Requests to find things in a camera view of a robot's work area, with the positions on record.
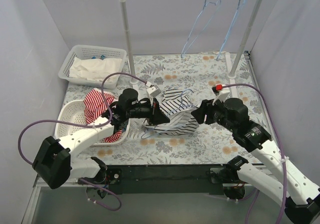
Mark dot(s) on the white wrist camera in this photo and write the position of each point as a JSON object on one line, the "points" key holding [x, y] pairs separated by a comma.
{"points": [[152, 90], [220, 92]]}

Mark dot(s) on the floral table mat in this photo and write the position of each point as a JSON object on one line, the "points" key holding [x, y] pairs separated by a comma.
{"points": [[184, 83]]}

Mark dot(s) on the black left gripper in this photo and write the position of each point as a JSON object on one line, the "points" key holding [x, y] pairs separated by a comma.
{"points": [[153, 112]]}

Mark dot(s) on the white cloth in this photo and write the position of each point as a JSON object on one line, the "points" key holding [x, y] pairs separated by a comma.
{"points": [[94, 69]]}

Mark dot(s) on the red white striped garment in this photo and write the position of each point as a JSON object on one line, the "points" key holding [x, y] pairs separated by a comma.
{"points": [[95, 107]]}

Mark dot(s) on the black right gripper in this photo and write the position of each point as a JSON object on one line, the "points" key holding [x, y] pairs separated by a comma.
{"points": [[208, 113]]}

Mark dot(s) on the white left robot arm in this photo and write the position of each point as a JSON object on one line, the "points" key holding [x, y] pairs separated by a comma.
{"points": [[56, 160]]}

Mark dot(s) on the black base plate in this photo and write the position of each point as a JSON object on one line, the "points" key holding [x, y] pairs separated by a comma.
{"points": [[183, 178]]}

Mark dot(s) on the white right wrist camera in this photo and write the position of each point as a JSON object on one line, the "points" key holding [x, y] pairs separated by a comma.
{"points": [[220, 92]]}

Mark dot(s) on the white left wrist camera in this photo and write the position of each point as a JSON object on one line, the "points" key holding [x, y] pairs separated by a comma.
{"points": [[152, 90]]}

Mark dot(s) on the black white striped tank top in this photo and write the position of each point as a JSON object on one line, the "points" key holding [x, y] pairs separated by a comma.
{"points": [[175, 113]]}

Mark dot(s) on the white oval basket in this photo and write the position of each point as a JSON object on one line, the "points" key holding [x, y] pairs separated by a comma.
{"points": [[73, 112]]}

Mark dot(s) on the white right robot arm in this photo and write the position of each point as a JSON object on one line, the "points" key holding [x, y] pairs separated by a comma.
{"points": [[288, 186]]}

